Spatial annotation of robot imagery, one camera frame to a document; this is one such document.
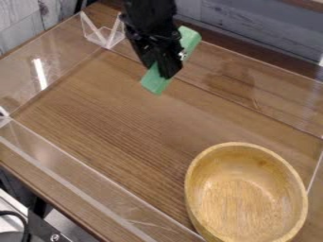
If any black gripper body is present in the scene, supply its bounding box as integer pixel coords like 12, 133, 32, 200
120, 0, 180, 42

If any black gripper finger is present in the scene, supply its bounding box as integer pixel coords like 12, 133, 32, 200
126, 35, 154, 68
153, 37, 184, 79

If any green rectangular block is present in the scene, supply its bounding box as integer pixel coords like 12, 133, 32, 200
140, 26, 201, 95

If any brown wooden bowl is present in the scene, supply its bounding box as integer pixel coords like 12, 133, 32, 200
184, 142, 308, 242

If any clear acrylic corner bracket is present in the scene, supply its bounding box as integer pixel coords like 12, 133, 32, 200
80, 11, 125, 50

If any clear acrylic tray wall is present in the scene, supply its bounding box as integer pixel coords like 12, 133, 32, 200
0, 18, 323, 242

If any black cable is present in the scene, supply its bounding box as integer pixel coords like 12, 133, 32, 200
0, 210, 30, 242

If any black metal table bracket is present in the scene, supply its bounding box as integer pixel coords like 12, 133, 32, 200
28, 211, 73, 242

